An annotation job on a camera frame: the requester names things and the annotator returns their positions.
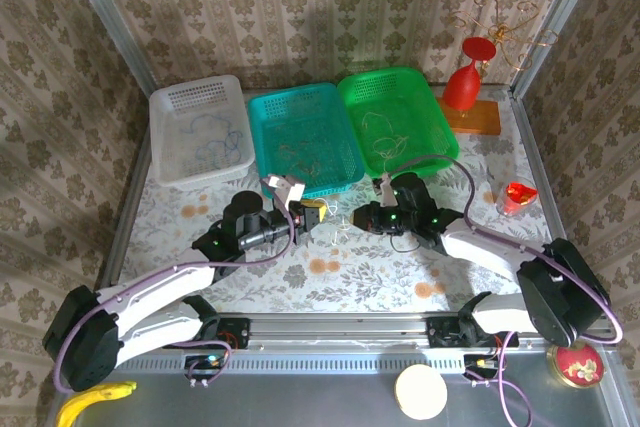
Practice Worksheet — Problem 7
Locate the floral table cover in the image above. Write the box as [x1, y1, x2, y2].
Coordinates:
[112, 86, 576, 316]

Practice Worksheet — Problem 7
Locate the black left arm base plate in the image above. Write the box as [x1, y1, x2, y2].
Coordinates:
[199, 317, 251, 351]

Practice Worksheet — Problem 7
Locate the yellow banana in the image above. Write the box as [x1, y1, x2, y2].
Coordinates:
[55, 380, 138, 427]

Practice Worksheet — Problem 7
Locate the gold wire ornament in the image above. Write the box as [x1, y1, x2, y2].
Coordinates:
[447, 0, 560, 71]

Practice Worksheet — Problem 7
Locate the aluminium side rail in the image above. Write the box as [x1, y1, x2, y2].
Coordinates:
[93, 134, 154, 298]
[509, 89, 601, 308]

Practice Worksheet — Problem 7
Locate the small black connector box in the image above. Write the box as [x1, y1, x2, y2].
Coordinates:
[462, 354, 501, 381]
[183, 354, 232, 381]

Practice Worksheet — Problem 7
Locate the white plastic basket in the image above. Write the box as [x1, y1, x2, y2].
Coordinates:
[148, 74, 256, 192]

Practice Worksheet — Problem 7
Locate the teal plastic basket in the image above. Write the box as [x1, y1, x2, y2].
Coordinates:
[247, 81, 366, 200]

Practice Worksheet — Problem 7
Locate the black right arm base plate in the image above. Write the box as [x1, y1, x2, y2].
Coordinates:
[427, 316, 519, 348]

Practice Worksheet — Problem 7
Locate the clear cup with red contents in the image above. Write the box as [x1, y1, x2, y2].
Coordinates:
[494, 176, 539, 218]

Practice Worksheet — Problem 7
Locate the thin white wire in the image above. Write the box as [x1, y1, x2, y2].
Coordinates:
[327, 200, 354, 250]
[360, 110, 397, 132]
[372, 132, 410, 174]

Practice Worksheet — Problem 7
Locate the round red gold tin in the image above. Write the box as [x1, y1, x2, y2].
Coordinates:
[547, 341, 606, 390]

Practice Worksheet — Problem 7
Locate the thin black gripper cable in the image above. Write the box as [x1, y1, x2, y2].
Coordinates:
[389, 234, 422, 254]

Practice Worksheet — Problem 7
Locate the aluminium frame post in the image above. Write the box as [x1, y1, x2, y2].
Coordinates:
[509, 0, 609, 98]
[55, 0, 157, 93]

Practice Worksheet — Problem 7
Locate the grey metal shelf plate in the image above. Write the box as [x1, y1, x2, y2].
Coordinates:
[47, 346, 632, 427]

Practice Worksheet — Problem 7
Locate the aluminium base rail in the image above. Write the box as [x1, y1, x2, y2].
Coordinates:
[219, 312, 617, 348]

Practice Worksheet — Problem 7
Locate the wooden board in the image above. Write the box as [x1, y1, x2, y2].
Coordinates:
[434, 98, 502, 137]

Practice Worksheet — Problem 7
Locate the cream round lid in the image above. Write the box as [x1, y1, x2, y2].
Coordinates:
[393, 364, 449, 421]

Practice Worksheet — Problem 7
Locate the red goblet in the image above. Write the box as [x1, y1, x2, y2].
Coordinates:
[443, 36, 498, 112]

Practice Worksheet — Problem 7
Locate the green plastic basket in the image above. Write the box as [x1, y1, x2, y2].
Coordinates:
[337, 66, 460, 181]

